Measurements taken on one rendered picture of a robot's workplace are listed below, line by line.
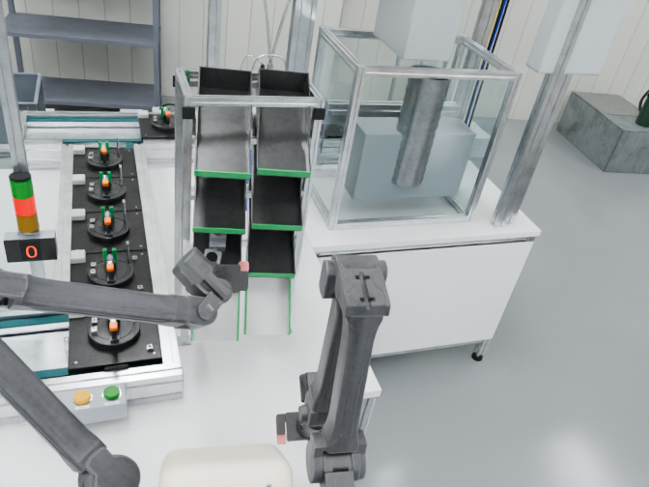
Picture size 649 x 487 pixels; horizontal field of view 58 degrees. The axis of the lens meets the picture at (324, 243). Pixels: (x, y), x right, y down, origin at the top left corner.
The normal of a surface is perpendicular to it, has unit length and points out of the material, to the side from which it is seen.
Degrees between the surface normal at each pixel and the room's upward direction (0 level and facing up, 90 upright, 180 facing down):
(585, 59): 90
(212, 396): 0
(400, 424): 0
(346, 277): 13
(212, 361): 0
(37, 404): 44
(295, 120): 25
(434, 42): 90
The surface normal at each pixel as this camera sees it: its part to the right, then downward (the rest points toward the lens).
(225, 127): 0.19, -0.48
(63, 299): 0.60, -0.21
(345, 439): 0.20, 0.46
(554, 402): 0.15, -0.80
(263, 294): 0.20, -0.15
